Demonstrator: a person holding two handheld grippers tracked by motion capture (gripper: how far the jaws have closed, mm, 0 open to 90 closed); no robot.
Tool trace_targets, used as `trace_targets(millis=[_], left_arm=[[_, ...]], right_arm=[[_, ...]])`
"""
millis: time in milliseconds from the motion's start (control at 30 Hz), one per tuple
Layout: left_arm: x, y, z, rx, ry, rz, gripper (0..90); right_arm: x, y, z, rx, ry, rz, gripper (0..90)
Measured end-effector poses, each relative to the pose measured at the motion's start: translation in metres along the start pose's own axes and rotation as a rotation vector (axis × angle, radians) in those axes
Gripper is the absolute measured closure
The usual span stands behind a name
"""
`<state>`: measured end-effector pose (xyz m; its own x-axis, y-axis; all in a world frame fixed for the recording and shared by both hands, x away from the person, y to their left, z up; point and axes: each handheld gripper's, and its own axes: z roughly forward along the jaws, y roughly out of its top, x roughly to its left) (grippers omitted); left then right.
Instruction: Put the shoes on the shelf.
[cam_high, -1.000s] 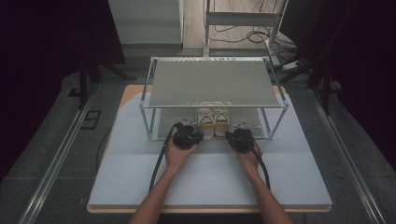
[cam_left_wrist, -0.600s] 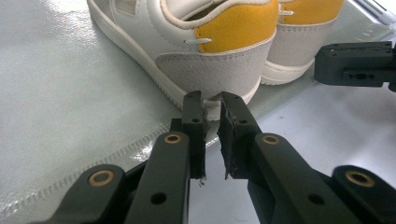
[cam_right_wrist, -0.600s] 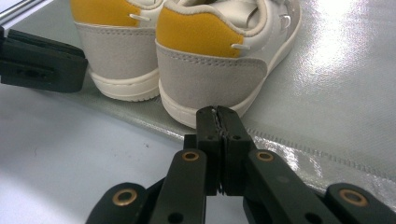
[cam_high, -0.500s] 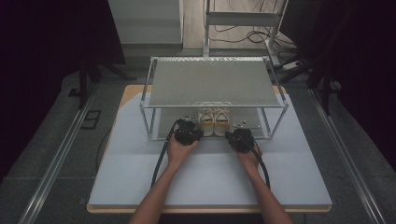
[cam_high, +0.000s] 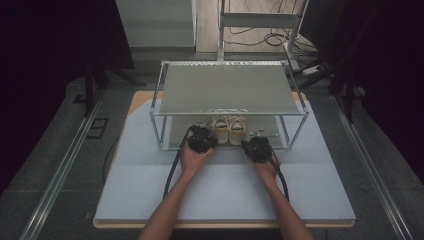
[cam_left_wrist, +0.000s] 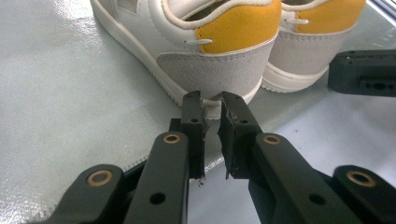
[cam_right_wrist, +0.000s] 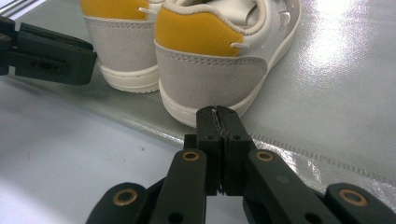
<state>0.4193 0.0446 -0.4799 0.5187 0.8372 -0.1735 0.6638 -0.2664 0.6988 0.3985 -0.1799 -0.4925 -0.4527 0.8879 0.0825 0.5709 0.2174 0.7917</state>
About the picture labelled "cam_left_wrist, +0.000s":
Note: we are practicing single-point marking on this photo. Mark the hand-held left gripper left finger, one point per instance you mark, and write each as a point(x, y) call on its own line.
point(193, 140)

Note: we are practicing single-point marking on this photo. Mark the white sneaker with yellow heel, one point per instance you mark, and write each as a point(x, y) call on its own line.
point(211, 46)
point(311, 40)

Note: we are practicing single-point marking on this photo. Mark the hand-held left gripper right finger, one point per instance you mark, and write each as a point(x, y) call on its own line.
point(238, 143)

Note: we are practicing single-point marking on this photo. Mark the light blue table mat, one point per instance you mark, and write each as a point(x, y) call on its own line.
point(311, 146)

